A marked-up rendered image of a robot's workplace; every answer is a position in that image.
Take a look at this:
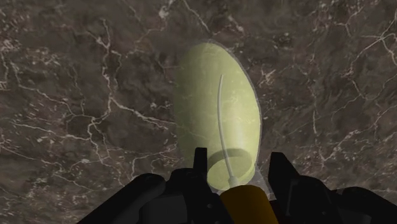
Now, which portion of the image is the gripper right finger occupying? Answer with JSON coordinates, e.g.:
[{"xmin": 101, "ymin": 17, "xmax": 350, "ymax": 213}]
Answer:
[{"xmin": 267, "ymin": 151, "xmax": 397, "ymax": 224}]

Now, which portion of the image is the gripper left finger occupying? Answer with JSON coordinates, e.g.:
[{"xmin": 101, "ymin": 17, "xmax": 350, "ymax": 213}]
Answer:
[{"xmin": 76, "ymin": 147, "xmax": 234, "ymax": 224}]

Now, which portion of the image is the clear yellow-green pump bottle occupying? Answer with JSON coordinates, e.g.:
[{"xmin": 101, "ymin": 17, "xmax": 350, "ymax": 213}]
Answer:
[{"xmin": 172, "ymin": 39, "xmax": 280, "ymax": 224}]

